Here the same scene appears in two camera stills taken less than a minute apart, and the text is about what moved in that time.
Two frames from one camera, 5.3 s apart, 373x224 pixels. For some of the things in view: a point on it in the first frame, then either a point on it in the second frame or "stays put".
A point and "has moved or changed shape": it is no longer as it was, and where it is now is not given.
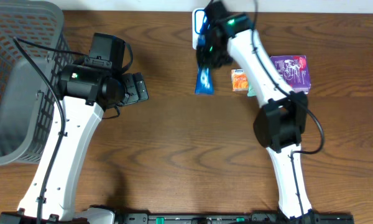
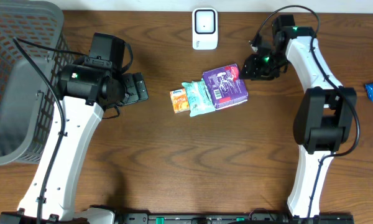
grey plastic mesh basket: [27, 46] stays put
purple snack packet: [294, 71] has moved or changed shape
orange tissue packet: [239, 79] → [179, 100]
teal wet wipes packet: [252, 91] → [198, 98]
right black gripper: [200, 55] → [252, 64]
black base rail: [234, 218] stays put
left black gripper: [137, 89] stays put
